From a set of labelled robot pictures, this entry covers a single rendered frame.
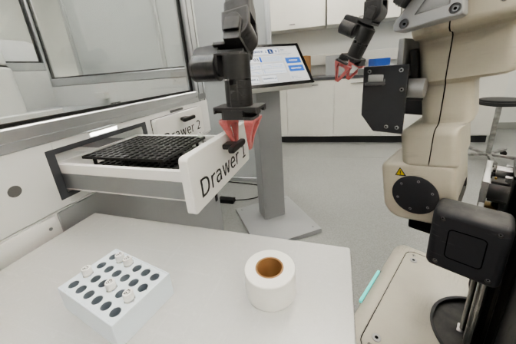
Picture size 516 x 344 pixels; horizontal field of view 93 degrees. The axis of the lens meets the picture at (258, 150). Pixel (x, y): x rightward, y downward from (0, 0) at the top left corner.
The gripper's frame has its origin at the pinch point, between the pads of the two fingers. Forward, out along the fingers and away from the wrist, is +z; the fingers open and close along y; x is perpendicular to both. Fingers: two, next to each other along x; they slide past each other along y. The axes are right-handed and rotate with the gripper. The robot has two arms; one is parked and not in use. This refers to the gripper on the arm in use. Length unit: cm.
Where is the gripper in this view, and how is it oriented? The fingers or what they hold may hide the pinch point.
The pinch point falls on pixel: (243, 145)
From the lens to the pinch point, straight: 56.3
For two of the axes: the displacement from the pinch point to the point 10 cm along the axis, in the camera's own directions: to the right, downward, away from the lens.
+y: -9.5, -0.4, 3.0
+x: -3.0, 3.2, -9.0
